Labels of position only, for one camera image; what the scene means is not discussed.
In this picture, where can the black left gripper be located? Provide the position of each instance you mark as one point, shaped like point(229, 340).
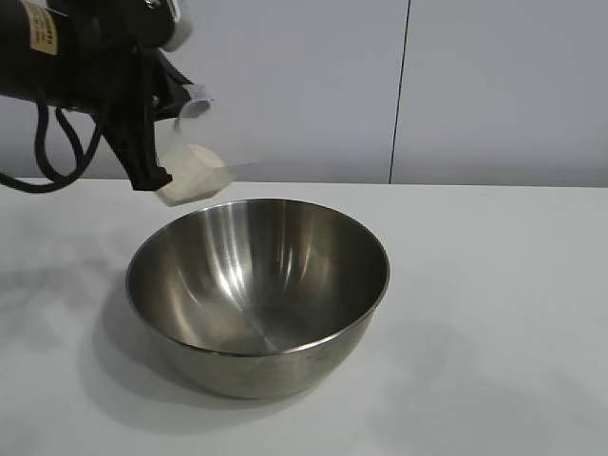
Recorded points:
point(104, 52)

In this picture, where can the clear plastic measuring cup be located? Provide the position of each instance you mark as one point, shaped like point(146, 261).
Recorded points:
point(199, 161)

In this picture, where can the white uncooked rice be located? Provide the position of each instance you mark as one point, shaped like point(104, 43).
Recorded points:
point(195, 176)

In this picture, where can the stainless steel mixing bowl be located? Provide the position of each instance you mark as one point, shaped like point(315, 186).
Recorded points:
point(256, 285)

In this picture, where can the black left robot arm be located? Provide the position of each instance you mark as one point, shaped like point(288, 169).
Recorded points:
point(24, 47)

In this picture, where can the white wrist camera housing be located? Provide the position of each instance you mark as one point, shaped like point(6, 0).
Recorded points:
point(179, 31)

